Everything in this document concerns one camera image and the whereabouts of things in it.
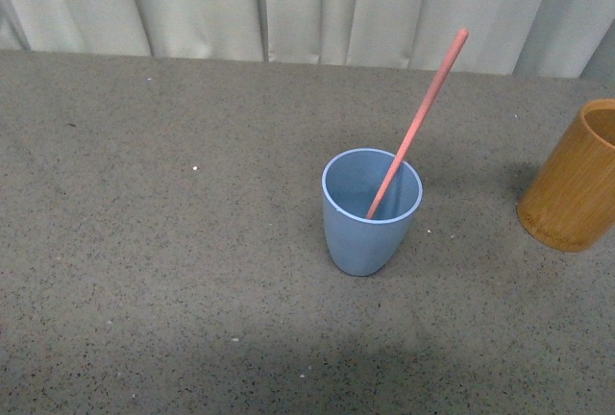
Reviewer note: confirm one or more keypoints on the pink chopstick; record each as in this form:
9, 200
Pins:
436, 84

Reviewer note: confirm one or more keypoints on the blue plastic cup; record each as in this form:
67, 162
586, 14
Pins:
360, 246

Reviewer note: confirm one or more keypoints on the bamboo chopstick holder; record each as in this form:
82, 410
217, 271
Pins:
570, 204

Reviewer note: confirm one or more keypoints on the white pleated curtain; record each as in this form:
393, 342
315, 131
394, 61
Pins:
555, 38

